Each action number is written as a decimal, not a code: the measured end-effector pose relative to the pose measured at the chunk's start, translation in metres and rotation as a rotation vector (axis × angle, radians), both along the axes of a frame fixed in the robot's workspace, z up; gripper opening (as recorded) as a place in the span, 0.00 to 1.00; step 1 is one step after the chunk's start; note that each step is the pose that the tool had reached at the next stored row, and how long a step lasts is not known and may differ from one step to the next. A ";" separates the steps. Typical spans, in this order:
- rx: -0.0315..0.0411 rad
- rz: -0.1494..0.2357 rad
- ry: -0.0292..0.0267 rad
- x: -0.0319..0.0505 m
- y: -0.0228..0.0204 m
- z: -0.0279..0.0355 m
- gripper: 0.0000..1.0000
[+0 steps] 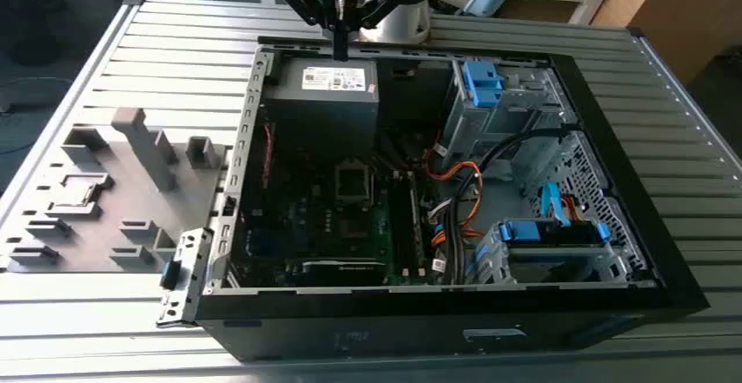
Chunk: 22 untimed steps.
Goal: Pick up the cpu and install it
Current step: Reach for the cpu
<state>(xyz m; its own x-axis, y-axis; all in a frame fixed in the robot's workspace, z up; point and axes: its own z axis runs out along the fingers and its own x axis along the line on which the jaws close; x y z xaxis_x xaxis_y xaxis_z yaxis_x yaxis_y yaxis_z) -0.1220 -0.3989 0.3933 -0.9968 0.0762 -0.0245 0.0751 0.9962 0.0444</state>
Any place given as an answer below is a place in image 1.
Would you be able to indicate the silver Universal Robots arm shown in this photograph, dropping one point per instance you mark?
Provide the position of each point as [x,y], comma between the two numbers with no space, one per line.
[397,22]

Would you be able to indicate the CPU socket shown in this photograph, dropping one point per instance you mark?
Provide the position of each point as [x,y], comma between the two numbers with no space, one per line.
[354,226]

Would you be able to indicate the blue drive bay latch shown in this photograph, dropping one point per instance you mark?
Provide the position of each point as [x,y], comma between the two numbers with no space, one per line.
[481,74]

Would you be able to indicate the tall metal drive cage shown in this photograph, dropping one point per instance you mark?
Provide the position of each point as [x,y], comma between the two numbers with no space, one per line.
[522,109]

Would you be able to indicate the black office chair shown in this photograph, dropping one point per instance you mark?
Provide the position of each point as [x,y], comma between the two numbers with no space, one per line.
[35,44]

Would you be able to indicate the wooden cabinet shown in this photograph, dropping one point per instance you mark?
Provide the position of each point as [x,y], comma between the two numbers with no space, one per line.
[683,18]

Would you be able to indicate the green motherboard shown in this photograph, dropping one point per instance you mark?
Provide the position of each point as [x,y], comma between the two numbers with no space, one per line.
[379,226]

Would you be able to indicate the black RAM slot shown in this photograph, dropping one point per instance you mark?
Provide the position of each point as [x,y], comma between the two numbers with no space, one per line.
[419,257]
[401,244]

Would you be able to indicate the blue disk carrier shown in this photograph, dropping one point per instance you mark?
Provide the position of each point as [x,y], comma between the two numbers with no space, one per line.
[522,231]

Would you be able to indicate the metal expansion slot retainer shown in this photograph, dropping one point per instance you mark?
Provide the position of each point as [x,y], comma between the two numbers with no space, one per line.
[191,248]

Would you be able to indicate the black graphics card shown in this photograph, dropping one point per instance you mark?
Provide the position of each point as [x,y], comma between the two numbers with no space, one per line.
[342,270]

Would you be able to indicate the grey parts rack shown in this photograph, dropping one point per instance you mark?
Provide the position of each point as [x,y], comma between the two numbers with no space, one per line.
[116,235]

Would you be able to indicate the low metal disk cage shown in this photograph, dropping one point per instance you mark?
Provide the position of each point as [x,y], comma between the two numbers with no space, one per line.
[614,261]

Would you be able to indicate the black open PC case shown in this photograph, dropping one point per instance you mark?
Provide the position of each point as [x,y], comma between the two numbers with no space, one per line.
[406,313]

